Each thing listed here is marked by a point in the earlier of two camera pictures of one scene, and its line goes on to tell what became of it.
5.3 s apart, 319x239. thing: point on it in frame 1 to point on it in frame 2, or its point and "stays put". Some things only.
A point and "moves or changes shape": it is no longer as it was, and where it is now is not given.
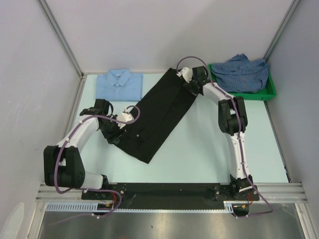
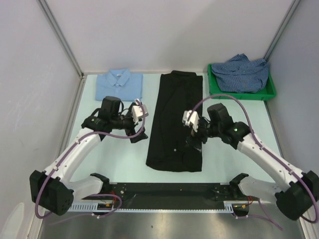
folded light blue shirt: x=119 y=85 stays put
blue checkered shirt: x=240 y=74 stays put
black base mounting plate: x=173 y=195 stays put
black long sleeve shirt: x=161 y=107 moves or changes shape
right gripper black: x=189 y=87 to x=196 y=136
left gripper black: x=112 y=138 to x=131 y=131
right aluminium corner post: x=282 y=30 stays put
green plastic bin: x=267 y=91 stays put
